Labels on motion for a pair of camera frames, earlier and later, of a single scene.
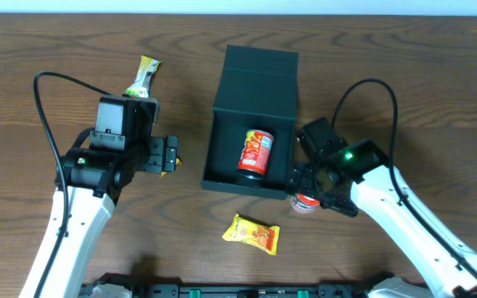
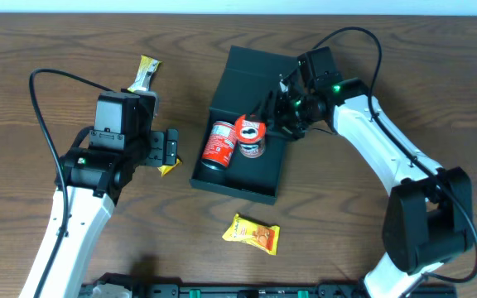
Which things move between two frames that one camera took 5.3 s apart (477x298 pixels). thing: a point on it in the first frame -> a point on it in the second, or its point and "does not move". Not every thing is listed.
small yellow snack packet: (178, 162) does not move
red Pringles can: (304, 204) -> (251, 136)
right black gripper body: (305, 180) -> (282, 114)
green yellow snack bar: (141, 86) does not move
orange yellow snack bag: (263, 237) does not move
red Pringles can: (256, 154) -> (219, 142)
